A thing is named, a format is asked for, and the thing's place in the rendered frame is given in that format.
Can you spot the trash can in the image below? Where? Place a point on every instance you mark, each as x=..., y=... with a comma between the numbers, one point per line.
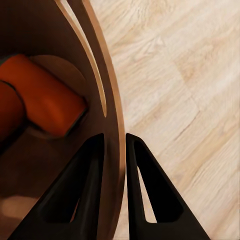
x=31, y=158

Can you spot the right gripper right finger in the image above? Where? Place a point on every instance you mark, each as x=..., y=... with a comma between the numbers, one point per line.
x=175, y=220

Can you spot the can of soda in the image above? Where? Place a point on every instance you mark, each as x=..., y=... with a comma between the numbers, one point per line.
x=12, y=110
x=48, y=102

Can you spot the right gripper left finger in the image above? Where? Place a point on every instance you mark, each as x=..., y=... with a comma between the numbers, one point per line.
x=69, y=209

